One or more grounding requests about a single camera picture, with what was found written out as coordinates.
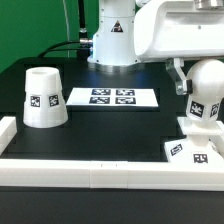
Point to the white lamp base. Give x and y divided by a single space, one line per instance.
201 145

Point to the white fence wall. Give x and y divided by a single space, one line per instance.
104 174
8 130

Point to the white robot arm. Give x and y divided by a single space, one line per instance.
113 43

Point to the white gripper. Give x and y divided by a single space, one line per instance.
178 29

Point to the white marker sheet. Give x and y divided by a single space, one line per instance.
112 97

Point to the white lamp hood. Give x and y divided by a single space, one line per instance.
44 105

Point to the white front fence wall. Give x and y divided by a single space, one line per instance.
104 174

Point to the white lamp bulb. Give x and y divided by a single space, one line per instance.
207 78

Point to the white left fence wall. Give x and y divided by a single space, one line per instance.
8 130

